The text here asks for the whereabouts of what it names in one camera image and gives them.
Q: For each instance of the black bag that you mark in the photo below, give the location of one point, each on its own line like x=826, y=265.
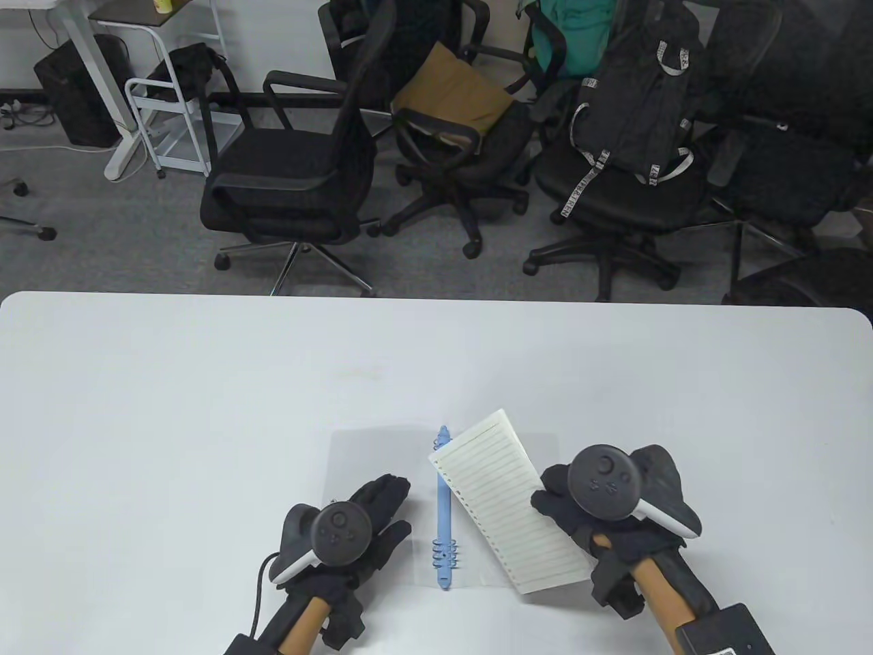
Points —
x=184, y=68

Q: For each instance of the lined loose-leaf paper stack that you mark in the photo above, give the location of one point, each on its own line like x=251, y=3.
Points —
x=505, y=498

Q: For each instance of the white frame side table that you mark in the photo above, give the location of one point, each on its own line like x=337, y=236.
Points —
x=129, y=13

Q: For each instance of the black computer tower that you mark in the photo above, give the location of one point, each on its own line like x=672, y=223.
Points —
x=75, y=95

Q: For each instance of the person's left hand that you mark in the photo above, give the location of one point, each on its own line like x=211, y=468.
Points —
x=385, y=501

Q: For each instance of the white power strip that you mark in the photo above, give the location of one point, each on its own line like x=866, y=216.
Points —
x=8, y=107

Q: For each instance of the teal backpack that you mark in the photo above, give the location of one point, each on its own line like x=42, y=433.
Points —
x=573, y=41

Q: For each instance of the person's left forearm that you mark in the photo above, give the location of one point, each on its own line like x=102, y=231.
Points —
x=303, y=621

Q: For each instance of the chair base with casters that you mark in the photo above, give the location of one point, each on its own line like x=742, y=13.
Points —
x=46, y=233

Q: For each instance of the black wrist sensor box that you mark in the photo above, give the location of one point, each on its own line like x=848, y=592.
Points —
x=723, y=631
x=245, y=645

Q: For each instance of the black chair chrome base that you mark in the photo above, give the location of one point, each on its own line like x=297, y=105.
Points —
x=273, y=177

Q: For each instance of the black chair with armrests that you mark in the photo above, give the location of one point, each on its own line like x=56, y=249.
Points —
x=491, y=147

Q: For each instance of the white desk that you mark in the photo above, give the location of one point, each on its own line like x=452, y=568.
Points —
x=121, y=160

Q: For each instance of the person's right forearm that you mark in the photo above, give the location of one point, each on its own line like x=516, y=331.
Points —
x=658, y=587

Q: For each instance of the black mesh office chair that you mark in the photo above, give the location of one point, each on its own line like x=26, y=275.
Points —
x=784, y=170

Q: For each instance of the person's right hand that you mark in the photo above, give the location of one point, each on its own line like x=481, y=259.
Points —
x=556, y=505

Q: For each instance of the black and white controller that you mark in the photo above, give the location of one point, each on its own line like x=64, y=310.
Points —
x=341, y=532
x=603, y=481

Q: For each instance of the brown cushion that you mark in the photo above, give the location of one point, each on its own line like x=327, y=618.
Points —
x=450, y=89

